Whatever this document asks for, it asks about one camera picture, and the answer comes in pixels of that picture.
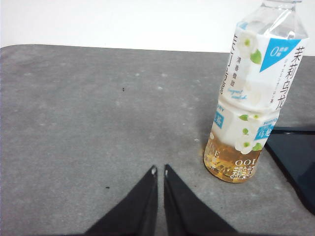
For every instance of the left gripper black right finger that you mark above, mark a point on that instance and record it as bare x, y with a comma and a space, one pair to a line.
187, 211

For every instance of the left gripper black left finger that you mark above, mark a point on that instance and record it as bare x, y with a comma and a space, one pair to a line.
137, 211

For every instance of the dark blue tray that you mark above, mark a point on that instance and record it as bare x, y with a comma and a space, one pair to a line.
295, 159

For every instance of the jasmine oolong tea bottle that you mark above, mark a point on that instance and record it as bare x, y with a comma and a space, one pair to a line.
246, 98

